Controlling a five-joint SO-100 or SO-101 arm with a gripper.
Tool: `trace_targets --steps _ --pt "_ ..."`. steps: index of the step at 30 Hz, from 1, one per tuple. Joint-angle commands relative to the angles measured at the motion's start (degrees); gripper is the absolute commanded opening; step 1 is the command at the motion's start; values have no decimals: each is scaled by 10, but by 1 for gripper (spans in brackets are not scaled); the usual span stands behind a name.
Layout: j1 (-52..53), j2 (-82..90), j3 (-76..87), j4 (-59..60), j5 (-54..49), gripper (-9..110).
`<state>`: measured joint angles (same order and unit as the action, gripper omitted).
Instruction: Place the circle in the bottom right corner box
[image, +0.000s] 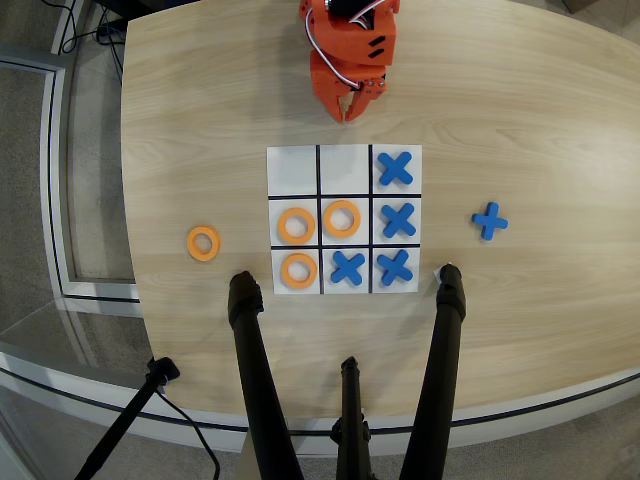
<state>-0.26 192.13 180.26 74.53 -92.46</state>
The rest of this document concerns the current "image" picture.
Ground short black tripod leg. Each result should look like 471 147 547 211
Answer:
329 355 374 480

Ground white tic-tac-toe board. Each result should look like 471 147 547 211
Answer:
266 144 424 296

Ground thin black stand pole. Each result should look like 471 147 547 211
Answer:
73 357 181 480

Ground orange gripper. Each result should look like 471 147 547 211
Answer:
309 49 389 124

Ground black stand cable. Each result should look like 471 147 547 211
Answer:
154 388 222 480

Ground grey metal floor frame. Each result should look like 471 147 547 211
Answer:
0 43 144 319

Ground orange foam ring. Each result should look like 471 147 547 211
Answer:
277 207 317 247
280 252 319 290
187 225 222 262
322 199 362 238

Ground blue foam cross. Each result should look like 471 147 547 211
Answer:
380 202 418 239
376 151 415 188
470 201 510 241
375 249 415 288
330 250 367 287

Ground black floor cables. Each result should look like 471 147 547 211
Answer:
49 0 126 71

